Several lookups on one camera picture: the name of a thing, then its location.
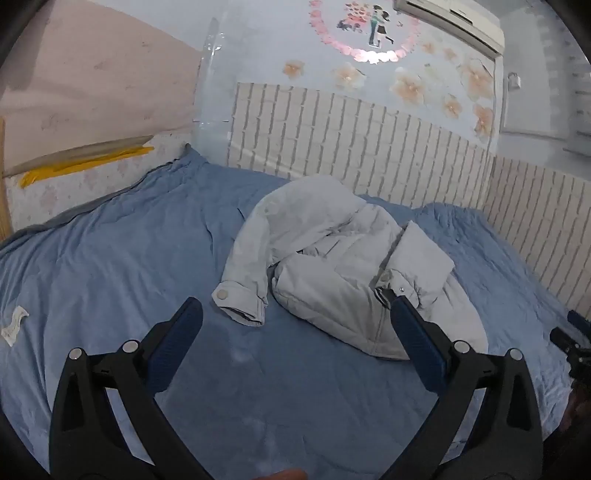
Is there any blue bed sheet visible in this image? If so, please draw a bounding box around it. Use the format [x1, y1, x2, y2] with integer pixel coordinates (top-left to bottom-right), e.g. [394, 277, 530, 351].
[0, 148, 591, 480]

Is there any white paper tag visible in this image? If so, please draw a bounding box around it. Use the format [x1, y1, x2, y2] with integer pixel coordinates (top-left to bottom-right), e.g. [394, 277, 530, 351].
[1, 305, 29, 347]

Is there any floral mattress side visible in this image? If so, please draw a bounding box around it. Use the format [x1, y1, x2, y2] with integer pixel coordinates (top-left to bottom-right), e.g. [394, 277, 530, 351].
[7, 134, 195, 232]

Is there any white brick pattern wall panel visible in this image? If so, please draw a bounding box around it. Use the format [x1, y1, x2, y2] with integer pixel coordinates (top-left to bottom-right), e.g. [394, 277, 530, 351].
[226, 82, 591, 319]

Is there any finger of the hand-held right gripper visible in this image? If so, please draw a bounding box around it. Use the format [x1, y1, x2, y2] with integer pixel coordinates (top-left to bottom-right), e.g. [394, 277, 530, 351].
[568, 309, 591, 335]

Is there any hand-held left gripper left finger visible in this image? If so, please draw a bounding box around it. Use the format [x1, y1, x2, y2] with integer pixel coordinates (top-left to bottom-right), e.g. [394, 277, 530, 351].
[48, 296, 215, 480]

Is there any round couple wall sticker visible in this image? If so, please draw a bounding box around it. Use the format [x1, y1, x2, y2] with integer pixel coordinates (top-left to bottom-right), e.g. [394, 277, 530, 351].
[308, 0, 421, 64]

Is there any white air conditioner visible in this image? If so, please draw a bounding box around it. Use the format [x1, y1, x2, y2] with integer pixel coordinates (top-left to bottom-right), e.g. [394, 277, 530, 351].
[392, 0, 506, 56]

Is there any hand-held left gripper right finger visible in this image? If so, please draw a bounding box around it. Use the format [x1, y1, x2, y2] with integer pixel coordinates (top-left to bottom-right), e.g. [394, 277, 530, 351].
[379, 295, 544, 480]

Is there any light grey puffer jacket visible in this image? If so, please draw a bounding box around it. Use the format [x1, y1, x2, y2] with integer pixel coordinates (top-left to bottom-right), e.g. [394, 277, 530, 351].
[211, 174, 489, 360]

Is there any yellow tape strip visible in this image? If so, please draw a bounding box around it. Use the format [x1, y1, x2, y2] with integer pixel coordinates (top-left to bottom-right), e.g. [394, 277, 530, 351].
[19, 146, 155, 189]

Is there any clear plastic wall sheet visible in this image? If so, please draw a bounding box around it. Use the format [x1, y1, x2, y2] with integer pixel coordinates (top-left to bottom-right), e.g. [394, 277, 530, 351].
[191, 16, 241, 162]

